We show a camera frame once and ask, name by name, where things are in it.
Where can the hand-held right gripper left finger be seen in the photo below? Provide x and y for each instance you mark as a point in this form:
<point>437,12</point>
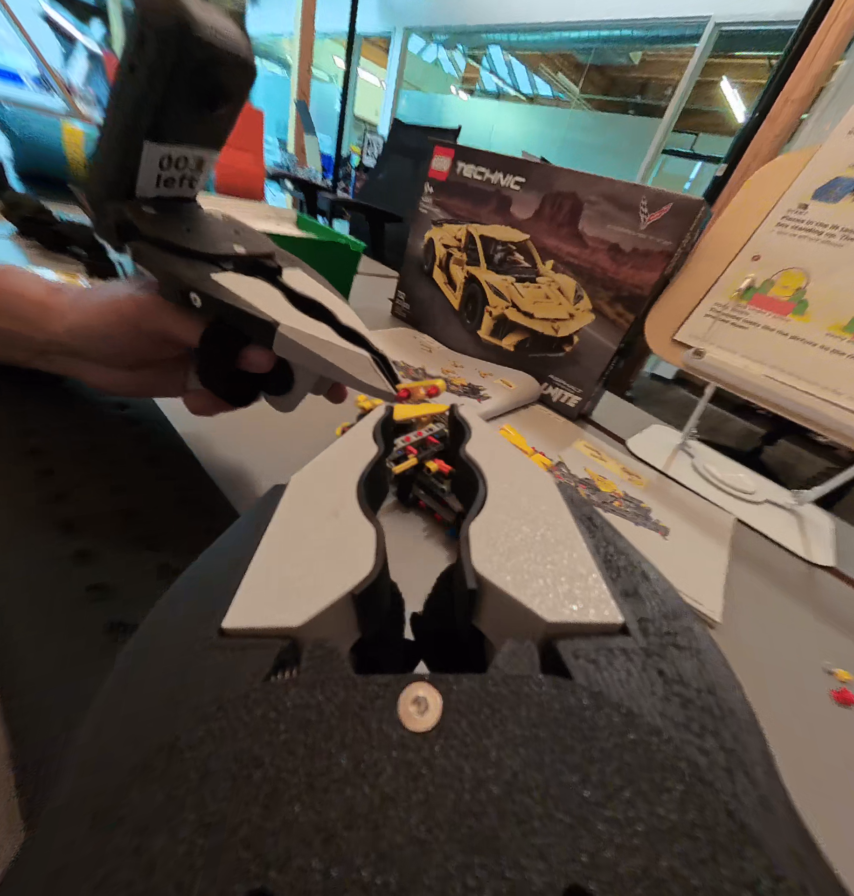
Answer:
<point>301,553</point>

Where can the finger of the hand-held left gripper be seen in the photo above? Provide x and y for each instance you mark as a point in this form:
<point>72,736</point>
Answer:
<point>329,301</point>
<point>301,336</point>

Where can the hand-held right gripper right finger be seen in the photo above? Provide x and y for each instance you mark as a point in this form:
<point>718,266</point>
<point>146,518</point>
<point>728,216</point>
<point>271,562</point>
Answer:
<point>539,553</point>

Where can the lego car chassis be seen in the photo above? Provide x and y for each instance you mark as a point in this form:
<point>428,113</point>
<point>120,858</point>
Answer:
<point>427,455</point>

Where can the lego instruction booklet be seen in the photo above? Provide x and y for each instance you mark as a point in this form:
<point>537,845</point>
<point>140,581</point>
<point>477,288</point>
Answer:
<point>678,532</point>

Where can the lego set box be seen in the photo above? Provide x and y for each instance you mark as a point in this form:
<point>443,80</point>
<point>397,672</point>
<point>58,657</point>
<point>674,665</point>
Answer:
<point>539,245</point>

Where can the red lego piece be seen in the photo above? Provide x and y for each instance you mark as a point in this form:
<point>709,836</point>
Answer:
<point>844,696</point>

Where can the person's left hand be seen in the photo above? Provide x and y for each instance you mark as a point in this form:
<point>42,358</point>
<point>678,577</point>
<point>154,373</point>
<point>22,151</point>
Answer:
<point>133,336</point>

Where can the green storage bin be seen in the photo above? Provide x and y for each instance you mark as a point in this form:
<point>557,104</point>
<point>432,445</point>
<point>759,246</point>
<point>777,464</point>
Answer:
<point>329,252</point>

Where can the orange plastic case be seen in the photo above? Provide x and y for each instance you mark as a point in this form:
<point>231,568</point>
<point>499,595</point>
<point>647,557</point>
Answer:
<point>241,161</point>

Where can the white paper sheet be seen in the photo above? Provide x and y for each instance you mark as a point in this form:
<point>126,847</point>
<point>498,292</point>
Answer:
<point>273,217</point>

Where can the teal rolled mat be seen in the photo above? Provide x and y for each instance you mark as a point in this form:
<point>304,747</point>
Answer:
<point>21,143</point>

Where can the black dotted floor mat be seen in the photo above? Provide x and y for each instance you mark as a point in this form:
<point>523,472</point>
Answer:
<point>84,525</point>

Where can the white document stand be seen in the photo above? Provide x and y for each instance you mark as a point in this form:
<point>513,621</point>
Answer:
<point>748,490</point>

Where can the printed instruction sheet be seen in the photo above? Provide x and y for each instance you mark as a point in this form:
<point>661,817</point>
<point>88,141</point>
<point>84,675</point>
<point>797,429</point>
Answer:
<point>804,245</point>

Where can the wooden post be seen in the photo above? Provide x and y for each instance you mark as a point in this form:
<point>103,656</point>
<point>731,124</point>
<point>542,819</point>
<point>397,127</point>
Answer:
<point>790,98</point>

